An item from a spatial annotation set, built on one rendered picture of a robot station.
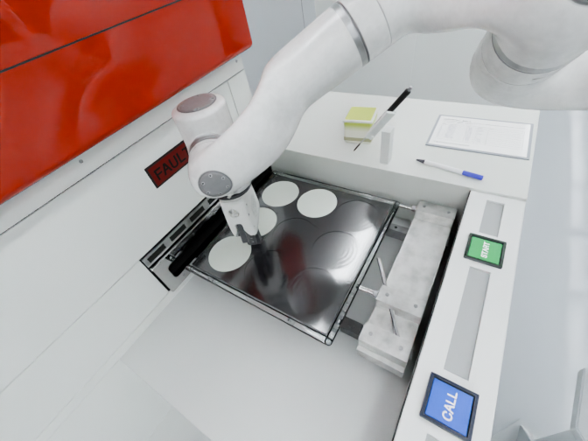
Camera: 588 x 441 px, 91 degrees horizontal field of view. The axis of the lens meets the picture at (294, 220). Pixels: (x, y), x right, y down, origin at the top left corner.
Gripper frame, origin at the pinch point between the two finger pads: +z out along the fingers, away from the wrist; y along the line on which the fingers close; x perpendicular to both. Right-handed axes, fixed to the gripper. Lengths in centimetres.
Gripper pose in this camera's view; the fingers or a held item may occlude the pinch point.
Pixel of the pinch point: (253, 236)
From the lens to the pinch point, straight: 66.9
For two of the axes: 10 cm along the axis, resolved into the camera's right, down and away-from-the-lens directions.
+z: 1.6, 6.7, 7.2
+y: -0.3, -7.3, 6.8
